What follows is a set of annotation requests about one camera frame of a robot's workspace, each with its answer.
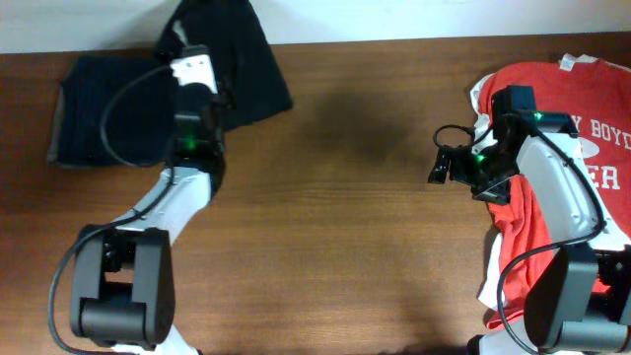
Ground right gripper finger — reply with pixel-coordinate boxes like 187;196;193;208
471;176;511;205
428;149;451;184

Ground black shorts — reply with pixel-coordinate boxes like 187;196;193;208
154;0;293;131

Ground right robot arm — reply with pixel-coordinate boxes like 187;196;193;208
428;85;630;354

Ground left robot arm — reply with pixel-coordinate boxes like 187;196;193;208
65;83;233;354

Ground folded navy blue garment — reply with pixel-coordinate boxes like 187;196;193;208
46;55;177;168

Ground red soccer t-shirt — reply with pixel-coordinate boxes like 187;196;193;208
470;55;630;330

